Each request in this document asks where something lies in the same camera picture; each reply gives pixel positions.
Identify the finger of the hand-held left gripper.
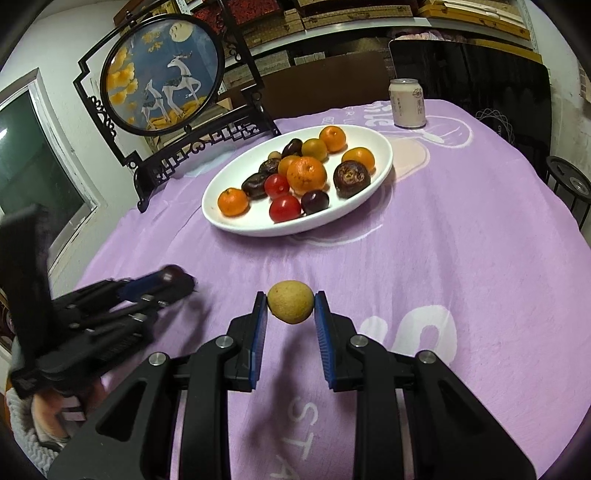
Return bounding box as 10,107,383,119
52,272,162,310
65,272,198,340

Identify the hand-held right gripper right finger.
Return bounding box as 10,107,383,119
314,291,539,480

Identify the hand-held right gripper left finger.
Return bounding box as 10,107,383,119
47,291,269,480

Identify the white oval plate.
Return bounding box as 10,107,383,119
202,124,394,237

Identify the small tangerine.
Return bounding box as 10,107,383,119
320,126,347,153
217,188,250,217
342,147,376,174

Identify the red cherry tomato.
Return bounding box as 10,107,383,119
264,174,290,197
269,194,302,223

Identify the large bumpy orange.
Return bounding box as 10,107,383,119
286,156,328,195

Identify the person's left forearm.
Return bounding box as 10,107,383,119
4,390,70,477

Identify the person's left hand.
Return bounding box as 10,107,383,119
30,378,109,446

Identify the white framed window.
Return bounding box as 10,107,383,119
0,69,109,278

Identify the purple printed blanket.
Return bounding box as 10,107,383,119
48,99,591,480

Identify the yellow-orange round fruit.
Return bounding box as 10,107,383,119
301,138,329,162

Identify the round deer screen black stand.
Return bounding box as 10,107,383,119
74,13,281,213

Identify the brown board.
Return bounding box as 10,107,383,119
259,51,393,130

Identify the white drink can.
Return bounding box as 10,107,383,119
389,78,427,129

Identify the black round stool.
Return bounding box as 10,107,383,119
546,156,591,222

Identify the black glossy board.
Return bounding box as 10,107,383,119
389,39,552,171

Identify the shelf of wooden boxes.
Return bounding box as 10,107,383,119
115,0,541,88

